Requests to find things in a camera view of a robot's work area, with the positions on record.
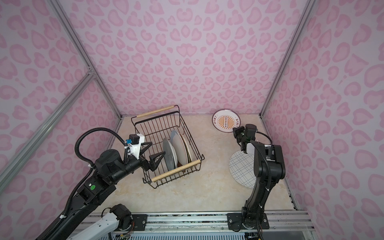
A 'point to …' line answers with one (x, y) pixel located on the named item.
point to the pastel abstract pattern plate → (182, 153)
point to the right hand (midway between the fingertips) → (234, 125)
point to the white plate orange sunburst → (225, 120)
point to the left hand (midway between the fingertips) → (157, 146)
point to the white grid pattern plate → (241, 168)
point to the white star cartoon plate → (187, 151)
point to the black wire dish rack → (156, 125)
